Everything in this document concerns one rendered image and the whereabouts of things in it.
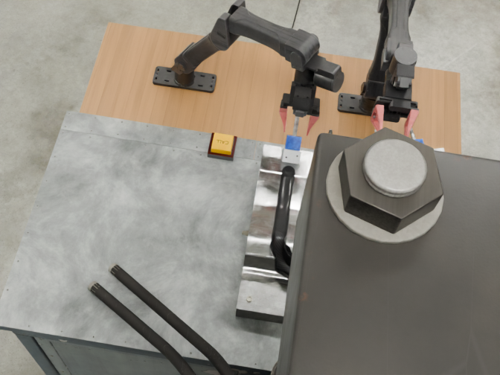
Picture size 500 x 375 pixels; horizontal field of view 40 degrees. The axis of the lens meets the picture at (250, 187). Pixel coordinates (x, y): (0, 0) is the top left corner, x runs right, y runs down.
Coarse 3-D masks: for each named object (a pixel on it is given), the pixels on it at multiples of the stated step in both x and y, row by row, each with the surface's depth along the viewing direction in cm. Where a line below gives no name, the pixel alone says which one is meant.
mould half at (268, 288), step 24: (264, 144) 202; (264, 168) 198; (264, 192) 195; (264, 216) 190; (264, 240) 182; (288, 240) 183; (264, 264) 183; (240, 288) 183; (264, 288) 183; (240, 312) 182; (264, 312) 180
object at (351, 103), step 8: (344, 96) 223; (352, 96) 223; (360, 96) 223; (344, 104) 221; (352, 104) 222; (360, 104) 220; (368, 104) 217; (352, 112) 221; (360, 112) 220; (368, 112) 220
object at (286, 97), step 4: (296, 84) 182; (300, 84) 181; (312, 84) 183; (284, 96) 187; (288, 96) 188; (284, 100) 185; (288, 100) 185; (316, 100) 187; (284, 104) 185; (288, 104) 184; (292, 104) 184; (316, 104) 185; (312, 108) 184; (316, 108) 184
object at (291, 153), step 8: (296, 120) 197; (296, 128) 198; (288, 136) 197; (296, 136) 197; (288, 144) 197; (296, 144) 197; (288, 152) 197; (296, 152) 197; (288, 160) 197; (296, 160) 197
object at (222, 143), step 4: (216, 136) 209; (220, 136) 209; (224, 136) 209; (228, 136) 209; (232, 136) 209; (216, 140) 208; (220, 140) 208; (224, 140) 209; (228, 140) 209; (232, 140) 209; (212, 144) 208; (216, 144) 208; (220, 144) 208; (224, 144) 208; (228, 144) 208; (232, 144) 209; (212, 148) 207; (216, 148) 207; (220, 148) 207; (224, 148) 207; (228, 148) 207; (216, 152) 208; (220, 152) 208; (224, 152) 207; (228, 152) 207
